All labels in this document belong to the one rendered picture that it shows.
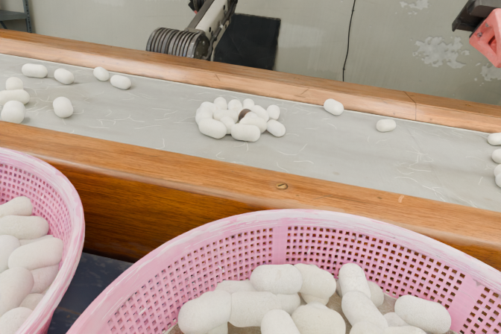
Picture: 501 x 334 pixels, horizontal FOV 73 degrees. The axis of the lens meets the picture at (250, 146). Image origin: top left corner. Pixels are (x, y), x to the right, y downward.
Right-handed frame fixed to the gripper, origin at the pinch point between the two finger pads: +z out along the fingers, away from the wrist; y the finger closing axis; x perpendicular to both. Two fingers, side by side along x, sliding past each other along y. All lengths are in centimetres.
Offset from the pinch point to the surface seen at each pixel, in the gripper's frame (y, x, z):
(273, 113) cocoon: -30.5, 1.7, 15.0
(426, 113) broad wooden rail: -5.8, 10.3, 4.1
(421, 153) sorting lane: -10.4, 1.5, 16.9
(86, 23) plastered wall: -186, 142, -116
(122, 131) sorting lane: -47, -4, 25
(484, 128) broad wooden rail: 3.7, 10.3, 4.9
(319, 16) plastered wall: -22, 130, -146
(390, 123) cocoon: -13.6, 4.3, 11.3
